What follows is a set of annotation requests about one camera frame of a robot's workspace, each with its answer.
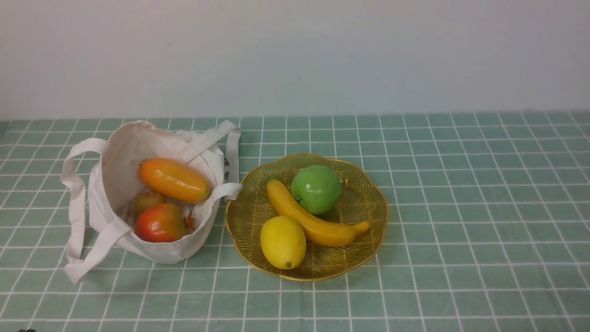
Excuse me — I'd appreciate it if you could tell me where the red pomegranate fruit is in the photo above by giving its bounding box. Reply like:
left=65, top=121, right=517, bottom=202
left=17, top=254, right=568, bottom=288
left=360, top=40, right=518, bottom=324
left=134, top=202, right=195, bottom=243

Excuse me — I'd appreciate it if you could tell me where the orange mango fruit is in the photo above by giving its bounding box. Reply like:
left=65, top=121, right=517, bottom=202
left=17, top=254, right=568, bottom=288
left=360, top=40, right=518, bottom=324
left=137, top=157, right=212, bottom=205

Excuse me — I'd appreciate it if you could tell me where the brown kiwi fruit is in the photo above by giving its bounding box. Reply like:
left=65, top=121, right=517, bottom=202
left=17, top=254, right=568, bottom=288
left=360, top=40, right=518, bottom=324
left=132, top=191, right=167, bottom=221

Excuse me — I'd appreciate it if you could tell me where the white canvas tote bag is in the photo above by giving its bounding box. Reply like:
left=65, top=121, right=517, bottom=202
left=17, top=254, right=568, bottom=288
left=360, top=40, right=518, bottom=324
left=60, top=120, right=242, bottom=284

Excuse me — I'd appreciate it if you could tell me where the green apple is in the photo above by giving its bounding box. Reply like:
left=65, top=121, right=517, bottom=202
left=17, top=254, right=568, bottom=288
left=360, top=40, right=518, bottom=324
left=290, top=165, right=342, bottom=216

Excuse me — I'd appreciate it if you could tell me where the yellow banana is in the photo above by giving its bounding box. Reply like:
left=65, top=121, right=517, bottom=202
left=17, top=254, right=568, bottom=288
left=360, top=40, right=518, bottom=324
left=266, top=178, right=370, bottom=247

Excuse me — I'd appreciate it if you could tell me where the yellow lemon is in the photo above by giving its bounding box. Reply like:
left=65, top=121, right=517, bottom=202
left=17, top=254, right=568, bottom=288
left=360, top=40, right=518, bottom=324
left=260, top=216, right=307, bottom=270

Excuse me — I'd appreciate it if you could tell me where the green checkered tablecloth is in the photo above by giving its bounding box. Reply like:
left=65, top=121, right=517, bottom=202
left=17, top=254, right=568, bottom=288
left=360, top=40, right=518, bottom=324
left=0, top=112, right=590, bottom=332

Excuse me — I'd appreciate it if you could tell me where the gold wire fruit basket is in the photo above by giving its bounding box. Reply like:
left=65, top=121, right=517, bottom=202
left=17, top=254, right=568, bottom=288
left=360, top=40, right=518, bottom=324
left=225, top=153, right=389, bottom=282

